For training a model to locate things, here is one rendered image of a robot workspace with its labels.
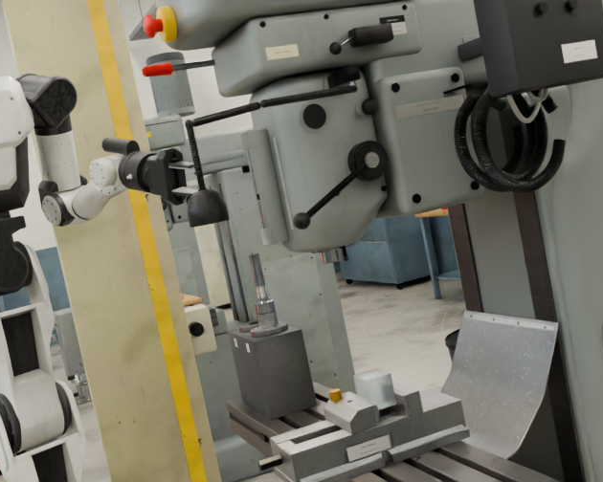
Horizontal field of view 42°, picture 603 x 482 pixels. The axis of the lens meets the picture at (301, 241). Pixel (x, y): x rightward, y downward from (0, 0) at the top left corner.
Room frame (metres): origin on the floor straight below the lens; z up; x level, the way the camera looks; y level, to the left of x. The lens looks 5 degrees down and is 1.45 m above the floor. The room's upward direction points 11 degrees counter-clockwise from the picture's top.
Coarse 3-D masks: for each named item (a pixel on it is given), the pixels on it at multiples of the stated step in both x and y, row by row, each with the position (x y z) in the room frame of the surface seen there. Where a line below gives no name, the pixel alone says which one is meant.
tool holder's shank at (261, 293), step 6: (252, 258) 1.85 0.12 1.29; (258, 258) 1.85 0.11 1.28; (252, 264) 1.85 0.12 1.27; (258, 264) 1.85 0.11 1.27; (252, 270) 1.85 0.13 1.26; (258, 270) 1.85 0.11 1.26; (258, 276) 1.85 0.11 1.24; (258, 282) 1.85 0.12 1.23; (264, 282) 1.86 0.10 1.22; (258, 288) 1.85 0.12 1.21; (264, 288) 1.85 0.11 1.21; (258, 294) 1.85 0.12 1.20; (264, 294) 1.85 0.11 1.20; (258, 300) 1.85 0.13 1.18; (264, 300) 1.85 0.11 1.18
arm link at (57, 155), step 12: (72, 132) 2.00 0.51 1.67; (48, 144) 1.96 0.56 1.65; (60, 144) 1.97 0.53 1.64; (72, 144) 2.00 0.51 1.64; (48, 156) 1.97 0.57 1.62; (60, 156) 1.98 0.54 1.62; (72, 156) 2.00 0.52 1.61; (48, 168) 1.98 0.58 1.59; (60, 168) 1.98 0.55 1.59; (72, 168) 2.00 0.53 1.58; (48, 180) 2.00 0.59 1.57; (60, 180) 1.99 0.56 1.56; (72, 180) 2.01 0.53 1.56; (84, 180) 2.05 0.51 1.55; (48, 192) 1.98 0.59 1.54; (48, 204) 1.98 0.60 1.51; (48, 216) 2.00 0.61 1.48; (60, 216) 1.97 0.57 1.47
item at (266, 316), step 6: (264, 306) 1.84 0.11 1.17; (270, 306) 1.84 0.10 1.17; (258, 312) 1.84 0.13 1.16; (264, 312) 1.84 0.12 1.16; (270, 312) 1.84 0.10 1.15; (258, 318) 1.84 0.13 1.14; (264, 318) 1.84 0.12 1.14; (270, 318) 1.84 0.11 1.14; (276, 318) 1.85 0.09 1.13; (258, 324) 1.85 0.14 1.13; (264, 324) 1.84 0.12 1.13; (270, 324) 1.84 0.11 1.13; (276, 324) 1.84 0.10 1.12
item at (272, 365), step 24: (240, 336) 1.89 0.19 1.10; (264, 336) 1.82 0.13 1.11; (288, 336) 1.81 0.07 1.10; (240, 360) 1.92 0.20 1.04; (264, 360) 1.79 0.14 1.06; (288, 360) 1.81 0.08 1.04; (240, 384) 1.97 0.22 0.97; (264, 384) 1.78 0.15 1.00; (288, 384) 1.80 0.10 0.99; (312, 384) 1.82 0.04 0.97; (264, 408) 1.81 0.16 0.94; (288, 408) 1.80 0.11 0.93
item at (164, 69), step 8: (160, 64) 1.51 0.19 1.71; (168, 64) 1.52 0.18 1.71; (176, 64) 1.53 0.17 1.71; (184, 64) 1.53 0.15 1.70; (192, 64) 1.54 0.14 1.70; (200, 64) 1.54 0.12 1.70; (208, 64) 1.55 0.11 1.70; (144, 72) 1.50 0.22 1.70; (152, 72) 1.50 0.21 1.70; (160, 72) 1.51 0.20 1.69; (168, 72) 1.52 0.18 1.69
